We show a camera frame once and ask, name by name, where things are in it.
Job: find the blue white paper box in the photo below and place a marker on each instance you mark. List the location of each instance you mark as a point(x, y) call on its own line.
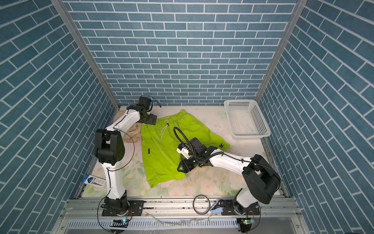
point(95, 181)

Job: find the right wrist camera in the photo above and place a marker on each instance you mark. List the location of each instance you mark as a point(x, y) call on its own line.
point(184, 151)

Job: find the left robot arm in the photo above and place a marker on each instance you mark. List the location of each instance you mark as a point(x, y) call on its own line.
point(110, 150)

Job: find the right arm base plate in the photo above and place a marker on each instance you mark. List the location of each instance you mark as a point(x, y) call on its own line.
point(232, 207)

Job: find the white plastic basket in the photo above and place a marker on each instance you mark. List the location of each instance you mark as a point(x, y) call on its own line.
point(246, 119)

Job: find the lime green shorts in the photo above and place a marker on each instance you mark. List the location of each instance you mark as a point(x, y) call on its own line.
point(159, 145)

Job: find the white slotted cable duct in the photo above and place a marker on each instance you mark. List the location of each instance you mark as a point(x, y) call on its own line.
point(153, 224)

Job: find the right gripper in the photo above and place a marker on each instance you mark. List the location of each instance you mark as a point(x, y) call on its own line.
point(185, 165)

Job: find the beige shorts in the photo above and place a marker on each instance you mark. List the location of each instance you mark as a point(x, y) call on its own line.
point(134, 132)

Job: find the aluminium front rail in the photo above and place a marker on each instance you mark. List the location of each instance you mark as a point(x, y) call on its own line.
point(281, 216)

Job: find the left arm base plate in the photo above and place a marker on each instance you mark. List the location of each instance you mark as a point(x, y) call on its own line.
point(132, 208)

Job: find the blue white connector plug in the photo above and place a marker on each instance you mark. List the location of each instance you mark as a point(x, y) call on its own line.
point(217, 211)

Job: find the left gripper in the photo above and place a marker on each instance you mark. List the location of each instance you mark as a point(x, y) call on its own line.
point(151, 120)

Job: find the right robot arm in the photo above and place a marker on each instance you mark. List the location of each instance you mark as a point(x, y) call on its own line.
point(262, 181)

